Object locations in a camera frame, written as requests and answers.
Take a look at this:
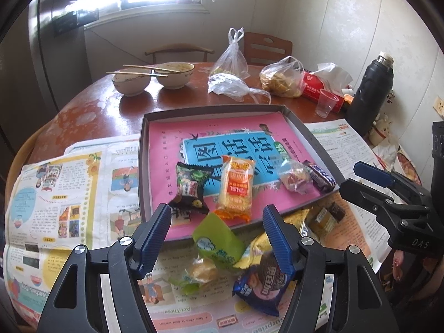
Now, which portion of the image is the tall refrigerator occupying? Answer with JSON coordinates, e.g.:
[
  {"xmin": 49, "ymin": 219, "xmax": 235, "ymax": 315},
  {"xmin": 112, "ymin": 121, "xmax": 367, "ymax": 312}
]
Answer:
[{"xmin": 28, "ymin": 0, "xmax": 94, "ymax": 112}]

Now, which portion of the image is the white bowl of food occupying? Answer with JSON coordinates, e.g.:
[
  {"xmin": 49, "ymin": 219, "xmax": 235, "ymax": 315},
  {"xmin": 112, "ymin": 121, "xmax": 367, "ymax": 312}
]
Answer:
[{"xmin": 395, "ymin": 144, "xmax": 424, "ymax": 186}]

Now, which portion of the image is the clear packet with red treat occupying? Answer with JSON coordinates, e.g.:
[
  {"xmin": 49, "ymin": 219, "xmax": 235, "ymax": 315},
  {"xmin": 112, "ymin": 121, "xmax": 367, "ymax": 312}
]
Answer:
[{"xmin": 277, "ymin": 161, "xmax": 313, "ymax": 195}]

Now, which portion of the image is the beige ceramic bowl with print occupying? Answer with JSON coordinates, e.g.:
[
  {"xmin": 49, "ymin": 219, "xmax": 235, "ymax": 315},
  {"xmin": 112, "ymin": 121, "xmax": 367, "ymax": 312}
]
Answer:
[{"xmin": 155, "ymin": 62, "xmax": 195, "ymax": 90}]

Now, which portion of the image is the tall clear plastic bag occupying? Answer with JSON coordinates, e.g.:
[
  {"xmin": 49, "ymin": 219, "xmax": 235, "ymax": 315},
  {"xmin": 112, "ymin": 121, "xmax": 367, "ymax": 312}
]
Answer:
[{"xmin": 208, "ymin": 27, "xmax": 251, "ymax": 80}]

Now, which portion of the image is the black green candy packet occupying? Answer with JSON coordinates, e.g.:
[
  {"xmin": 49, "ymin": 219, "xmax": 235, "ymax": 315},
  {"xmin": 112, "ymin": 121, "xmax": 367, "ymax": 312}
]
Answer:
[{"xmin": 168, "ymin": 162, "xmax": 214, "ymax": 220}]

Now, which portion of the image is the yellow cow print snack packet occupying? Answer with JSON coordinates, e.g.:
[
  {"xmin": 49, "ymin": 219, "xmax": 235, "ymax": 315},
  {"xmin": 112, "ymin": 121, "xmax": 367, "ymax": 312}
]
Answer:
[{"xmin": 233, "ymin": 208, "xmax": 311, "ymax": 271}]

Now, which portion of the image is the blue cookie packet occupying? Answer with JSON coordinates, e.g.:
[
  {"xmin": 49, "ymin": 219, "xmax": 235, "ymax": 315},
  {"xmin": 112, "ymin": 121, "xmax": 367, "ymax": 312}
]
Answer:
[{"xmin": 232, "ymin": 253, "xmax": 295, "ymax": 317}]

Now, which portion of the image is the colourful yellow blue newspaper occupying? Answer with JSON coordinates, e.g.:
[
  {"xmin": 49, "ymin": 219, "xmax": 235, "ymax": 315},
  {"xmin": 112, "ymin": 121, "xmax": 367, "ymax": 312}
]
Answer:
[{"xmin": 5, "ymin": 141, "xmax": 143, "ymax": 323}]

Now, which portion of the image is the dark shallow box tray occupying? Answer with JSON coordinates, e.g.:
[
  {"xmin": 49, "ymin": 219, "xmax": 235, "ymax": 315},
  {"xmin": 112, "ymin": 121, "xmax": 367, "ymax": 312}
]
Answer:
[{"xmin": 138, "ymin": 104, "xmax": 340, "ymax": 241}]

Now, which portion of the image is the plastic bag of pastries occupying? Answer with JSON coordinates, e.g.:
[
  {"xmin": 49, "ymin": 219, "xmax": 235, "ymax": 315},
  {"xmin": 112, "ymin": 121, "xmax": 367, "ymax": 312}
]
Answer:
[{"xmin": 260, "ymin": 55, "xmax": 306, "ymax": 98}]

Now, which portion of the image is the beige rabbit figurine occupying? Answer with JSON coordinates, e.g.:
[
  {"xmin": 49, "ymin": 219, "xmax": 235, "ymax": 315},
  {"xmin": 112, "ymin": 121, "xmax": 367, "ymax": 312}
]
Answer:
[{"xmin": 368, "ymin": 114, "xmax": 394, "ymax": 146}]

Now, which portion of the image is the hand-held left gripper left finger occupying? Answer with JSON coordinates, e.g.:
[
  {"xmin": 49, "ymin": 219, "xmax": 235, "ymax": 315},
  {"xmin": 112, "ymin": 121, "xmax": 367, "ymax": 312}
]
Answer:
[{"xmin": 41, "ymin": 203, "xmax": 173, "ymax": 333}]

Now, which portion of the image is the orange rice cracker packet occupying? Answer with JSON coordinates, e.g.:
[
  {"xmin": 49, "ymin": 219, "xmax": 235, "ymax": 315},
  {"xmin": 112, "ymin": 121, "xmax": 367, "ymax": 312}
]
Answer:
[{"xmin": 213, "ymin": 155, "xmax": 256, "ymax": 223}]

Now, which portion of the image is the crumpled white plastic bag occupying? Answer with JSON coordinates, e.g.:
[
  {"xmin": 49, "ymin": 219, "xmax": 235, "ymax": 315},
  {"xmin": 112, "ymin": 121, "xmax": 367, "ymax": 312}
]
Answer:
[{"xmin": 207, "ymin": 74, "xmax": 272, "ymax": 105}]

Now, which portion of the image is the black thermos flask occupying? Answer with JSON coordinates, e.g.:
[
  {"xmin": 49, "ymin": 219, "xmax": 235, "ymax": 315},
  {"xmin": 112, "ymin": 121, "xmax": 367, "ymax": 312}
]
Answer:
[{"xmin": 346, "ymin": 51, "xmax": 395, "ymax": 137}]

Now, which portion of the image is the red tissue pack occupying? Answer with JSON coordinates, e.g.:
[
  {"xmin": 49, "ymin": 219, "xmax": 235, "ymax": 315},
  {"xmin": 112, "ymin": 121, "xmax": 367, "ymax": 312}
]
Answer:
[{"xmin": 300, "ymin": 62, "xmax": 354, "ymax": 113}]

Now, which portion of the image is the plain beige ceramic bowl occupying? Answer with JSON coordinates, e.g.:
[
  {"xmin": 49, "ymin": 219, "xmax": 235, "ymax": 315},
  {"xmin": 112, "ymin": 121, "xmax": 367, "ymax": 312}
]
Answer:
[{"xmin": 112, "ymin": 69, "xmax": 152, "ymax": 97}]

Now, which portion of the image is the newspaper with peach page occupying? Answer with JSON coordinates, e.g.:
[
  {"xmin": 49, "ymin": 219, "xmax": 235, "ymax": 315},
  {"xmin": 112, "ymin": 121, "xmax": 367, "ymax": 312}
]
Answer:
[{"xmin": 305, "ymin": 118, "xmax": 385, "ymax": 274}]

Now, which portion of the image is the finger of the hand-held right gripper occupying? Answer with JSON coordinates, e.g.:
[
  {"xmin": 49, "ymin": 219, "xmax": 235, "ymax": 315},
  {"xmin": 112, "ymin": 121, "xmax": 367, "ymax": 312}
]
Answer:
[
  {"xmin": 353, "ymin": 161, "xmax": 429, "ymax": 202},
  {"xmin": 339, "ymin": 178, "xmax": 429, "ymax": 233}
]

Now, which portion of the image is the pair of wooden chopsticks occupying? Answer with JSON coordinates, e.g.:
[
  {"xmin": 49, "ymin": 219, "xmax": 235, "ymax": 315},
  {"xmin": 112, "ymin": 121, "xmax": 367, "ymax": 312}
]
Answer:
[
  {"xmin": 106, "ymin": 70, "xmax": 169, "ymax": 77},
  {"xmin": 123, "ymin": 64, "xmax": 181, "ymax": 74}
]

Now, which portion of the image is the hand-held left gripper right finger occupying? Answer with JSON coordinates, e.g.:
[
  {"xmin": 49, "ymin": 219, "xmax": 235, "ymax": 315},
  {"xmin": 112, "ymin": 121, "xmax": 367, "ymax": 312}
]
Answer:
[{"xmin": 262, "ymin": 205, "xmax": 396, "ymax": 333}]

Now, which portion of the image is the clear packet with yellow cake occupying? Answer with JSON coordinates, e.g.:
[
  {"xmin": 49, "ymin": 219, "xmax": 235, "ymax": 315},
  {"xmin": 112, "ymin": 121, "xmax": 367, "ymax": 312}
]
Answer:
[{"xmin": 305, "ymin": 206, "xmax": 339, "ymax": 241}]

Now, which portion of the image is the crumpled white paper napkin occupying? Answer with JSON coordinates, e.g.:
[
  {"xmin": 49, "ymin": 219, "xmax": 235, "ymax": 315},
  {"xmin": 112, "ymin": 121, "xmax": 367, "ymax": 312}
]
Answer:
[{"xmin": 373, "ymin": 135, "xmax": 399, "ymax": 170}]

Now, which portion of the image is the green milk snack packet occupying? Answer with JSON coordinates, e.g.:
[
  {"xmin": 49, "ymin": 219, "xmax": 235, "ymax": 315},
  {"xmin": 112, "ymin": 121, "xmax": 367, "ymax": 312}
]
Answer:
[{"xmin": 168, "ymin": 213, "xmax": 243, "ymax": 295}]

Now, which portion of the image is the curved back wooden chair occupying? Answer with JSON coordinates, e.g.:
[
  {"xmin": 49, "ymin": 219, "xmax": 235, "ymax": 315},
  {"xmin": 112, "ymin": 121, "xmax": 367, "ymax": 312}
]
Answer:
[{"xmin": 145, "ymin": 43, "xmax": 215, "ymax": 65}]

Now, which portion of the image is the dark chocolate bar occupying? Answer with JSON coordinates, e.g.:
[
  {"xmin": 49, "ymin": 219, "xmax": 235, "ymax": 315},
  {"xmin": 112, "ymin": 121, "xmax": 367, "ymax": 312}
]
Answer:
[{"xmin": 302, "ymin": 160, "xmax": 336, "ymax": 194}]

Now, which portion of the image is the clear plastic cup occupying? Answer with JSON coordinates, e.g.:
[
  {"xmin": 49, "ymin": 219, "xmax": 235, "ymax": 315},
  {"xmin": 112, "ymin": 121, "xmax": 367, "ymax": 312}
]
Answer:
[{"xmin": 315, "ymin": 88, "xmax": 340, "ymax": 118}]

